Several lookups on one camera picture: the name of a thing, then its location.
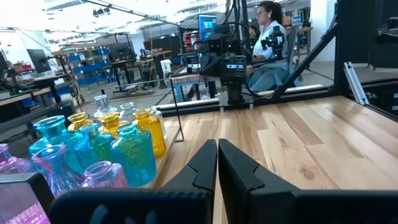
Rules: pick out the background computer monitor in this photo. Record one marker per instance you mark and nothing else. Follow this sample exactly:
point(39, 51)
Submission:
point(38, 60)

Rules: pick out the teal diamond-pattern glass vase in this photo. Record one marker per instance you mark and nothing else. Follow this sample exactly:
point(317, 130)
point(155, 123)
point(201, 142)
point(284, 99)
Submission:
point(96, 143)

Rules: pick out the blue-screen computer monitor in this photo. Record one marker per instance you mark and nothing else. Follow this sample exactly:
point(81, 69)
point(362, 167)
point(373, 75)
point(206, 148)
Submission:
point(206, 26)

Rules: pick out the wooden shelf with black frame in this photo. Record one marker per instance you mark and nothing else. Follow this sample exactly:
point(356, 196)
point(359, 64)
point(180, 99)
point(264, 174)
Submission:
point(163, 163)

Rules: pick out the pink fine-ribbed glass jar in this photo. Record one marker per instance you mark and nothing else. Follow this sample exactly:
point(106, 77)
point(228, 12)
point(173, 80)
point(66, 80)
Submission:
point(104, 175)

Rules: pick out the pink ribbed glass bottle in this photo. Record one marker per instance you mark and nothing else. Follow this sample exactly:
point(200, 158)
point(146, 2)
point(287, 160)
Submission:
point(12, 161)

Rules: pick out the black rig frame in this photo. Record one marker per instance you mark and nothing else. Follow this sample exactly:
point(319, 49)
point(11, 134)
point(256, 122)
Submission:
point(311, 91)

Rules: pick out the yellow ribbed tapered glass vase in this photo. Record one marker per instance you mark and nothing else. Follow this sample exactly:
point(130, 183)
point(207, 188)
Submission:
point(77, 119)

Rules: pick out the clear ribbed glass bottle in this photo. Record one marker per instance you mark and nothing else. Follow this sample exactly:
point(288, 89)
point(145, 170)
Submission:
point(102, 105)

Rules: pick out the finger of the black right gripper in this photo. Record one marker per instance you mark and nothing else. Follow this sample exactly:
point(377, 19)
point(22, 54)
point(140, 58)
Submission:
point(217, 66)
point(206, 66)

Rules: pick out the blue storage shelf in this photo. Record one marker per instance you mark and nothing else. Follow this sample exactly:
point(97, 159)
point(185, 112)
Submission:
point(87, 67)

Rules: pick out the background black table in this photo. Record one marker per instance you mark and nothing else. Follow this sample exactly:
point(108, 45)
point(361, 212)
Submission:
point(124, 63)

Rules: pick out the silver aluminium bracket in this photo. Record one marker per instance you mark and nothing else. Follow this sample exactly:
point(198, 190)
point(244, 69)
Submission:
point(356, 84)

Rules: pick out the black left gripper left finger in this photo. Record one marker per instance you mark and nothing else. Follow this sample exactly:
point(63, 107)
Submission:
point(199, 174)

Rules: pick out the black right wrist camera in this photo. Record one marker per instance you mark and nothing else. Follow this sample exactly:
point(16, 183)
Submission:
point(217, 45)

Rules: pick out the blue-legged background table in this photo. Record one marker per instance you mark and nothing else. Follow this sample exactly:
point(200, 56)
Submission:
point(180, 90)

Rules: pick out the black curtain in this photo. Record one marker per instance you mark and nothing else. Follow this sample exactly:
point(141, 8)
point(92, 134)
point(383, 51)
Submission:
point(367, 31)

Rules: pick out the background wooden-top desk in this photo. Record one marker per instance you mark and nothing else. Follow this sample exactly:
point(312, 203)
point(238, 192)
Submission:
point(31, 93)

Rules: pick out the tall teal pebbled glass vase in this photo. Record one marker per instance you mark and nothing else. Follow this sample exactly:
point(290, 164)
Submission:
point(51, 130)

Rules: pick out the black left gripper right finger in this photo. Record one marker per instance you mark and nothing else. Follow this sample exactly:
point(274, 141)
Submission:
point(239, 177)

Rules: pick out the pink fluted bulbous glass vase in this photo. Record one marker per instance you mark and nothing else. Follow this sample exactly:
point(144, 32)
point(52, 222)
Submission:
point(56, 174)

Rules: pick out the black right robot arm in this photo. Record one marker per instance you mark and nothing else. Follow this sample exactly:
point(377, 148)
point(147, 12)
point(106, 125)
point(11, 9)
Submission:
point(233, 91)

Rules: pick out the clear wide-fluted glass jar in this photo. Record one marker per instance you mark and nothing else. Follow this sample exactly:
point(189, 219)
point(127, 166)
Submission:
point(127, 110)

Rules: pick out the yellow diamond-pattern glass vase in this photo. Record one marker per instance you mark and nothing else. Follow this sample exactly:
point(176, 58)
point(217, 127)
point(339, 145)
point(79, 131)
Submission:
point(110, 124)

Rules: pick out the person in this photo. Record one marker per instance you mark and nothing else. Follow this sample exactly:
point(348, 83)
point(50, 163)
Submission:
point(270, 37)
point(253, 31)

